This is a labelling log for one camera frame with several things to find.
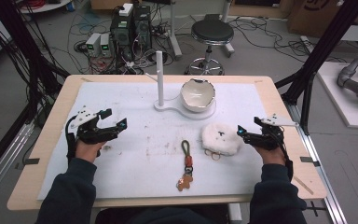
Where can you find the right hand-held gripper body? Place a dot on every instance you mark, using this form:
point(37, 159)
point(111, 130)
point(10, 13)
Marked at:
point(268, 137)

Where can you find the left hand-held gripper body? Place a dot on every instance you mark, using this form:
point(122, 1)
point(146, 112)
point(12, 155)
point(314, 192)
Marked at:
point(90, 133)

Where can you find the person's left hand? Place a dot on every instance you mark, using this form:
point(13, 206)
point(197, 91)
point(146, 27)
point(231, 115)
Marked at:
point(88, 151)

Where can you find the person's right hand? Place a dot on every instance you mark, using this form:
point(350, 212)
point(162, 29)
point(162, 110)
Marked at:
point(272, 155)

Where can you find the white table mat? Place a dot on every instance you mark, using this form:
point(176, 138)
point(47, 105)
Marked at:
point(143, 140)

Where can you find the black tape piece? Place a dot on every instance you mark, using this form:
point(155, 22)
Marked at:
point(31, 161)
point(307, 159)

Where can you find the white bowl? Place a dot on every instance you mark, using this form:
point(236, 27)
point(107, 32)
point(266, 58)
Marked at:
point(195, 96)

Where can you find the grey power supply unit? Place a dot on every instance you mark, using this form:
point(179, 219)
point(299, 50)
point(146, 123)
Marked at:
point(92, 45)
point(105, 46)

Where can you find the white platform board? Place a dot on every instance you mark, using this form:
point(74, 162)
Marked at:
point(335, 93)

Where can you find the black computer tower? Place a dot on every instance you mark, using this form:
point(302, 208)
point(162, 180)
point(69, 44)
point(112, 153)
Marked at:
point(142, 26)
point(121, 34)

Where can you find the white table leg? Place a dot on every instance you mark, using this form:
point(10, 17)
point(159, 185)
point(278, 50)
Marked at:
point(234, 214)

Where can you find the black round stool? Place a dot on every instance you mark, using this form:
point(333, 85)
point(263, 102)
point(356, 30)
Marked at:
point(213, 31)

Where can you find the white box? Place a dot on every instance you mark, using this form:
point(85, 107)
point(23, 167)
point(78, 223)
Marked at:
point(126, 9)

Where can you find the cardboard box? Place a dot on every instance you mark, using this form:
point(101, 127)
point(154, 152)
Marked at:
point(317, 15)

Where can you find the aluminium rail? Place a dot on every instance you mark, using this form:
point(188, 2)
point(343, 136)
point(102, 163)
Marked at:
point(320, 168)
point(3, 165)

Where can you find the white stand with post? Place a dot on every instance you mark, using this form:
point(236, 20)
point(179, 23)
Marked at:
point(159, 77)

